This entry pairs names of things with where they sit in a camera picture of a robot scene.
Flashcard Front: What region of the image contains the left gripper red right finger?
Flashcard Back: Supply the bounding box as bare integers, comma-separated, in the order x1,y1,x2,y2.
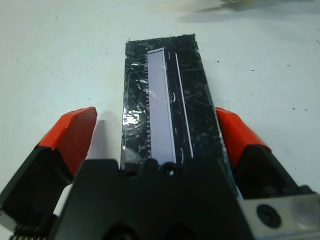
214,106,313,200

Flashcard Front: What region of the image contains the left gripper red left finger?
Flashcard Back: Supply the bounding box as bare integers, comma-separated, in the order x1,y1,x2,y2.
0,106,98,223

